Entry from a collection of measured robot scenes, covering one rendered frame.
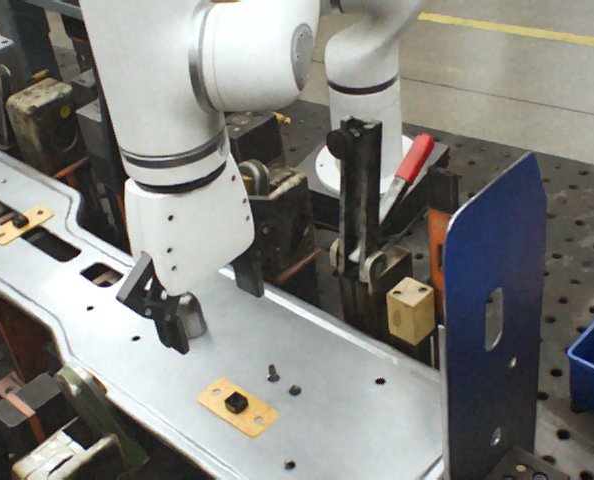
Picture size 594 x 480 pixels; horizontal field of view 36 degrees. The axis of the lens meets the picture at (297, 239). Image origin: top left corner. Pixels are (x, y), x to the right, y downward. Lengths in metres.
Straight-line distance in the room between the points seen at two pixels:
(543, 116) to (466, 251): 2.80
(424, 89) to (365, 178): 2.67
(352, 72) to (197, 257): 0.76
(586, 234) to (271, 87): 1.03
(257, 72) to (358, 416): 0.38
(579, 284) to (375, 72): 0.46
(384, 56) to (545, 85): 2.15
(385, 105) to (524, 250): 0.90
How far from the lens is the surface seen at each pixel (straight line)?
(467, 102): 3.44
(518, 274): 0.62
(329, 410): 0.88
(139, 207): 0.71
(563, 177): 1.73
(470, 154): 1.79
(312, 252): 1.14
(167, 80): 0.64
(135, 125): 0.67
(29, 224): 1.23
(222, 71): 0.62
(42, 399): 0.98
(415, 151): 0.96
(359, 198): 0.91
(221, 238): 0.75
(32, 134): 1.37
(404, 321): 0.90
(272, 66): 0.62
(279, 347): 0.95
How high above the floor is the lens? 1.64
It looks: 36 degrees down
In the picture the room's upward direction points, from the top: 9 degrees counter-clockwise
